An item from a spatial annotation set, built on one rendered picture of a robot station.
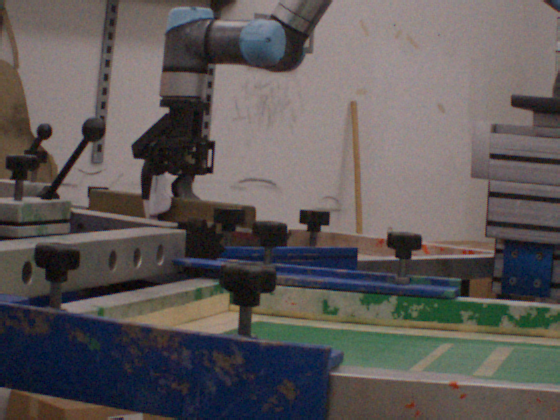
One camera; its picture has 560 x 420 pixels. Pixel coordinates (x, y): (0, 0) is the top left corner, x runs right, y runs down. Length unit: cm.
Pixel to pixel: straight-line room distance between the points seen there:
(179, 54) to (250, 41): 12
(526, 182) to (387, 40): 345
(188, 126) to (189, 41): 14
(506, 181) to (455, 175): 376
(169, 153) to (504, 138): 52
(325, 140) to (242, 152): 43
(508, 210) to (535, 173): 8
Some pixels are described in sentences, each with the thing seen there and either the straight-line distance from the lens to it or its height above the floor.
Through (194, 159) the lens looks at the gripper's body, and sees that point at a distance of 199.
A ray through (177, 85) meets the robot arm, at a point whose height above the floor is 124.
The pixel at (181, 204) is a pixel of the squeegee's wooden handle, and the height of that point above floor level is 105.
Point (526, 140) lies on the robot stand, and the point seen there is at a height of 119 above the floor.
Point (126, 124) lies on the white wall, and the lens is 444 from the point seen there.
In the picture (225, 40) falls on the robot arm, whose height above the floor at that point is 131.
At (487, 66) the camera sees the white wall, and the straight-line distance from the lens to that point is 589.
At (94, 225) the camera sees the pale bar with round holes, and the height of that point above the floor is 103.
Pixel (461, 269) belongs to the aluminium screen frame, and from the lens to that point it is 210.
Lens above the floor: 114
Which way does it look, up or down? 3 degrees down
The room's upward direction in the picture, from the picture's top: 4 degrees clockwise
